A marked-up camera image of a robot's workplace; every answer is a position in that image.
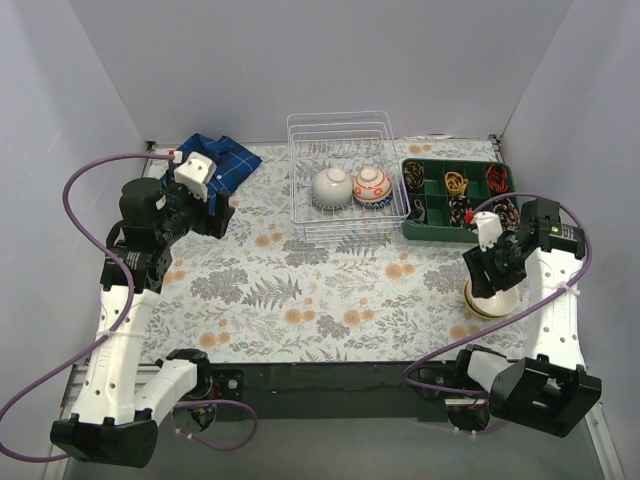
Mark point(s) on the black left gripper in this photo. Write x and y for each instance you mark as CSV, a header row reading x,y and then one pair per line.
x,y
211,220

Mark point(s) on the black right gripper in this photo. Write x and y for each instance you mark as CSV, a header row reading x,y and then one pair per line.
x,y
486,270

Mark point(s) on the yellow-rimmed bowl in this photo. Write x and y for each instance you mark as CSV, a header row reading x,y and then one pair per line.
x,y
467,292

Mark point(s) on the cream bowl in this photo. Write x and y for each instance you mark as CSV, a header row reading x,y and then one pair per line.
x,y
499,305

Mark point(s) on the brown lattice pattern bowl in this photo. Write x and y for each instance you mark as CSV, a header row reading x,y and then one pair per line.
x,y
328,206

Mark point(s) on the white bowl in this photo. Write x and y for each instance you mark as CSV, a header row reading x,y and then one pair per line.
x,y
332,185

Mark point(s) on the white wire dish rack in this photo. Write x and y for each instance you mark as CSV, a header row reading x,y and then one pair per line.
x,y
350,141

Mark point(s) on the blue diamond pattern bowl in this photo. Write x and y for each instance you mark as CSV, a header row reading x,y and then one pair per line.
x,y
374,205

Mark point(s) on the orange line pattern bowl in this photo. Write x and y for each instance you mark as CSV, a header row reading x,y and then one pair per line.
x,y
372,185

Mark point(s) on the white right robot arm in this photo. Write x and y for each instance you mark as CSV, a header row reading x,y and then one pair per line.
x,y
549,389

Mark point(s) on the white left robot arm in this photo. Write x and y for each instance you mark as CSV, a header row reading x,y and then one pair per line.
x,y
112,421

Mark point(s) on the blue plaid shirt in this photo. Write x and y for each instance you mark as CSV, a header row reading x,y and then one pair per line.
x,y
233,162

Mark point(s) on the pink black rolled band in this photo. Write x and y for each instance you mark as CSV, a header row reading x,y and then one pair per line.
x,y
508,214

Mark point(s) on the black floral rolled band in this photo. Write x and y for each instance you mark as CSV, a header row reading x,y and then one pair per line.
x,y
459,207

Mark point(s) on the grey rolled band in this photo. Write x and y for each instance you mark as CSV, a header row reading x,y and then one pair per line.
x,y
418,214

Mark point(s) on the green compartment organizer tray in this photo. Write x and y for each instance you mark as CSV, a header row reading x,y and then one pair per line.
x,y
443,192

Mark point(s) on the floral patterned table mat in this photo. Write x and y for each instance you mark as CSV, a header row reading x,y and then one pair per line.
x,y
262,294

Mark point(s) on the yellow rolled band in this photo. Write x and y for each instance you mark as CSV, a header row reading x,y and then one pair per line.
x,y
456,184

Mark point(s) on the red black rolled band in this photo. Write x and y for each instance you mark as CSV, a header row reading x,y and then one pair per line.
x,y
497,179

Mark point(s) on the dark floral rolled band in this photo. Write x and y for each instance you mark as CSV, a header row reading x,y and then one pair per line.
x,y
413,172

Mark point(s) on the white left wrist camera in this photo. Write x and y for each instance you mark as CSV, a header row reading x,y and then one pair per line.
x,y
194,171

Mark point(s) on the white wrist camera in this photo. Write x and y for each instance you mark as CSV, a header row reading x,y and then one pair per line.
x,y
486,225
194,171

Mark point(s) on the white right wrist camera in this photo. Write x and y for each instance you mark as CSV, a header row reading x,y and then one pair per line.
x,y
486,225

